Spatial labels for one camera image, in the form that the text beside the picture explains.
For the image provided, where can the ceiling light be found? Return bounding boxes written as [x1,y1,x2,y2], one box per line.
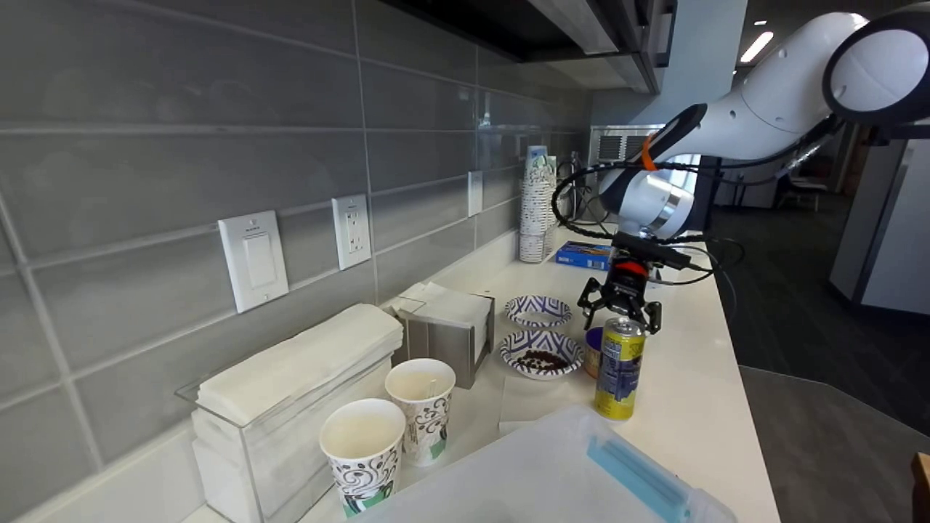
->
[739,26,778,68]

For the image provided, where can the blue patterned bowl with beans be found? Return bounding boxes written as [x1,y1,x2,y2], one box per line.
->
[496,325,588,380]

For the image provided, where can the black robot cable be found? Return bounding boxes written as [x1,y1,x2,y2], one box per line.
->
[550,158,720,289]

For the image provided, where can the coffee beans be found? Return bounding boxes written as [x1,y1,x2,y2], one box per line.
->
[517,350,576,376]

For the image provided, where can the metal napkin dispenser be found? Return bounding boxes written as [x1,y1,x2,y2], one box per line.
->
[387,278,496,392]

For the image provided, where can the patterned paper cup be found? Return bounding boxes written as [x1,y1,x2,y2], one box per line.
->
[383,354,460,470]
[318,395,409,518]

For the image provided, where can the empty blue patterned paper bowl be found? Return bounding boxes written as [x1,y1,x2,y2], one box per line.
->
[502,293,576,329]

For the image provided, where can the brown wooden furniture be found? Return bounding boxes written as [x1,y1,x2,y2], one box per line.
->
[909,450,930,523]

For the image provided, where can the blue cardboard box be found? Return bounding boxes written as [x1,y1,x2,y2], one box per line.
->
[553,238,620,276]

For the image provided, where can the clear acrylic napkin holder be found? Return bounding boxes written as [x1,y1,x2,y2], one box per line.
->
[175,351,395,523]

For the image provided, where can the white outlet plate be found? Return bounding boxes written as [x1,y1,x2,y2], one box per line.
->
[328,191,376,274]
[466,170,485,217]

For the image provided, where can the white napkin stack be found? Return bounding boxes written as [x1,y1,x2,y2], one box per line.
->
[194,303,406,428]

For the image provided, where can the upper wall cabinet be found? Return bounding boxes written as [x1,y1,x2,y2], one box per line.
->
[387,0,676,97]

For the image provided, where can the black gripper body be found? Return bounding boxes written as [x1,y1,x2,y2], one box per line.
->
[601,257,655,318]

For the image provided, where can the yellow and blue can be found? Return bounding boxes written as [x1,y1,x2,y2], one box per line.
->
[592,315,647,424]

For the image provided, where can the white light switch plate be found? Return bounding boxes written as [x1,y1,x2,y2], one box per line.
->
[216,206,293,315]

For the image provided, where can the clear plastic storage container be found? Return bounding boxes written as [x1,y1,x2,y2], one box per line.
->
[357,400,739,523]

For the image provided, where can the white office partition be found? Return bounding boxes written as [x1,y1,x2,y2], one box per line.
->
[825,135,930,321]

